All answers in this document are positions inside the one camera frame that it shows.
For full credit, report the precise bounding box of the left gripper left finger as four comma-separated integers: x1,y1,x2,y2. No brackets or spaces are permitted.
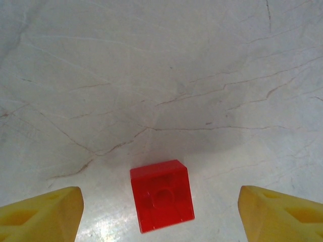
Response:
0,186,84,242

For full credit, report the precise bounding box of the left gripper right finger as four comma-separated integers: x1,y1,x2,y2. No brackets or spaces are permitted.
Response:
238,185,323,242

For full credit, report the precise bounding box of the small red lego brick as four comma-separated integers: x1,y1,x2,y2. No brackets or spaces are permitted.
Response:
129,159,195,234

